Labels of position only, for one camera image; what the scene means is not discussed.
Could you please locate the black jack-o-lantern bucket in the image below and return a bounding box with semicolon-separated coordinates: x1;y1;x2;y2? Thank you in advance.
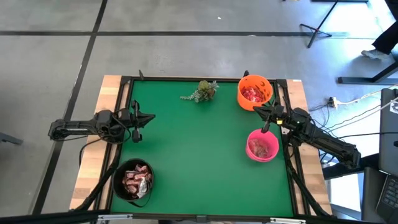
111;158;155;209

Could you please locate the silver aluminium extrusion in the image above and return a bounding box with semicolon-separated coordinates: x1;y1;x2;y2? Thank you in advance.
97;213;134;222
269;217;307;224

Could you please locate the red candy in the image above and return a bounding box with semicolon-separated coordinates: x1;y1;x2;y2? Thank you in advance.
249;138;270;159

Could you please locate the black tripod stand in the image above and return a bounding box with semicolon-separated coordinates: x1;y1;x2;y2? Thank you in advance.
299;0;340;49

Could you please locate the person's shoe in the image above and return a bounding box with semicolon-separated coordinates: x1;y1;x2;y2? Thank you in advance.
361;49;389;60

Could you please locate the grey furniture leg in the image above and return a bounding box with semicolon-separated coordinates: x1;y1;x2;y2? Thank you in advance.
0;131;24;146

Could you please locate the black table frame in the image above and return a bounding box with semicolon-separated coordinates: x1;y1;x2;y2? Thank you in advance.
93;74;312;223

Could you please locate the pink plastic bucket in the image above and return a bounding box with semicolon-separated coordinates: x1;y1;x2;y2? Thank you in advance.
246;128;280;163

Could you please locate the black desk frame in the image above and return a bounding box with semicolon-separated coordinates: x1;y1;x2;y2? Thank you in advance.
338;55;398;86

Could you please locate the orange jack-o-lantern bucket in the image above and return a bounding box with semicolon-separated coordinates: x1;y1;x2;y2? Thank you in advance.
236;74;274;112

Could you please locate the black cable bundle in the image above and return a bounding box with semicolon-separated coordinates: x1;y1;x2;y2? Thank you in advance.
285;146;331;218
73;146;122;212

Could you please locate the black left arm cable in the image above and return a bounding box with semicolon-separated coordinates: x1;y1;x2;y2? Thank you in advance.
78;136;105;167

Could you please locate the green table mat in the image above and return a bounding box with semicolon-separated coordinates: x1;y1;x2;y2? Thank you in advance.
110;80;295;218

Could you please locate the black laptop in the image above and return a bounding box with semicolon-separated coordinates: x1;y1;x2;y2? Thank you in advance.
375;173;398;224

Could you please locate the dark grey side table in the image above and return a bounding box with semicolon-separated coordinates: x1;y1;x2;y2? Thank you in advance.
361;166;389;224

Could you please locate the grey laptop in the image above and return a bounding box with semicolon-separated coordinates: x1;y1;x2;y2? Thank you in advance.
378;88;398;177

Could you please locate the artificial succulent plant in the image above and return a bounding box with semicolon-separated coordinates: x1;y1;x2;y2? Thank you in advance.
180;80;220;104

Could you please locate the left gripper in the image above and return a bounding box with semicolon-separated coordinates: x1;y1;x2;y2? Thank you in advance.
116;100;156;144

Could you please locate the black floor beam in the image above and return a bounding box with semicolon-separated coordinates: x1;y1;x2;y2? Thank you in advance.
322;153;380;180

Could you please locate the white cable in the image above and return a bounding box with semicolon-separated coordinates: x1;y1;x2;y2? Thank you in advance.
338;83;398;105

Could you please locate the black rig beam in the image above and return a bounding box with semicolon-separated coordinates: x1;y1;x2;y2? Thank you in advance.
0;209;109;224

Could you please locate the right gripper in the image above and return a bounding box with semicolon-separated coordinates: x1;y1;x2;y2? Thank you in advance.
252;98;295;134

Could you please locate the person's leg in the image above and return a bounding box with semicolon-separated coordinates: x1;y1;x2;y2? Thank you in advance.
372;0;398;55

